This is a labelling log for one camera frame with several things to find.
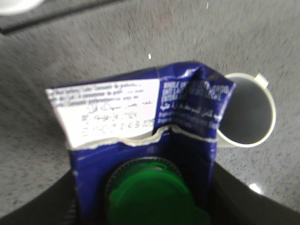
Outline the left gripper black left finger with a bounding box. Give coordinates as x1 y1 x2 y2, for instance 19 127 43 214
0 171 77 225

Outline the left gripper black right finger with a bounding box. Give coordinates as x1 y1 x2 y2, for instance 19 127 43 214
210 163 300 225

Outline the cream HOME mug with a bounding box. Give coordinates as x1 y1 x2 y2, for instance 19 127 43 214
217 73 276 148

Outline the blue white milk carton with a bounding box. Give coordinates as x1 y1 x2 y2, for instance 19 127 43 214
45 62 236 225

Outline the black wire mug rack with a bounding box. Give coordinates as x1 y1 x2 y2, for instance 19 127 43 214
0 0 111 35

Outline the white mug black handle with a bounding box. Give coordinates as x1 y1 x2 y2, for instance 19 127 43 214
0 0 44 16

